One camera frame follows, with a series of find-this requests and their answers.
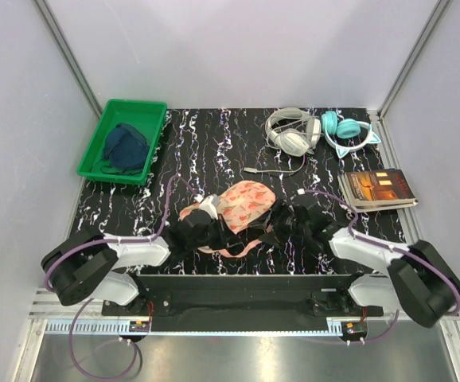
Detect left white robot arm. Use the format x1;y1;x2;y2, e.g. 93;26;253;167
41;209;245;315

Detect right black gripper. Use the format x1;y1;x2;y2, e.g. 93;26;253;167
248;198;311;249

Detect white over-ear headphones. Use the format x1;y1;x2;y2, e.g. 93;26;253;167
244;107;323;175

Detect dark hardcover book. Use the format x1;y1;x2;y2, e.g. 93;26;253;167
337;169;418;212

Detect green plastic bin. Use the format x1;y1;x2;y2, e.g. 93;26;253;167
77;99;167;185

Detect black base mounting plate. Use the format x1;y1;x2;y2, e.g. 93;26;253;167
102;274;383;317

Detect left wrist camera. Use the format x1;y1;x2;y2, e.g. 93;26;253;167
197;194;220;219

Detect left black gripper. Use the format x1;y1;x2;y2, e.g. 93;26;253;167
187;213;241;251

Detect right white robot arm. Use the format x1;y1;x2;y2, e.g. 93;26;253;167
250;200;460;328

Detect navy blue bra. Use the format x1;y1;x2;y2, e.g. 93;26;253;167
100;123;150;175

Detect pink mesh laundry bag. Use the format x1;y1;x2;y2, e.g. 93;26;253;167
179;181;276;258

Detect teal cat-ear headphones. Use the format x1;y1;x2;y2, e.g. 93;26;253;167
321;111;381;159

